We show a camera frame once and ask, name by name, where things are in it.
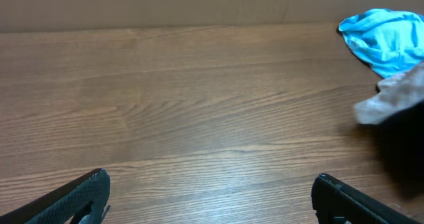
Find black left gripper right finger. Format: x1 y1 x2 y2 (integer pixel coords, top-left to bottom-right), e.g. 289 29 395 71
311 173 420 224

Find beige shorts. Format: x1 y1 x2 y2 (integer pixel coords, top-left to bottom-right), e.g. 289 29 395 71
353 63 423 125

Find light blue t-shirt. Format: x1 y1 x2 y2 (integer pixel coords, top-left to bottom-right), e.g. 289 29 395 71
338 9 423 78

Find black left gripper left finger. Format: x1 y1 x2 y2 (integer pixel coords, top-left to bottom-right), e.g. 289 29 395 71
1 168 111 224

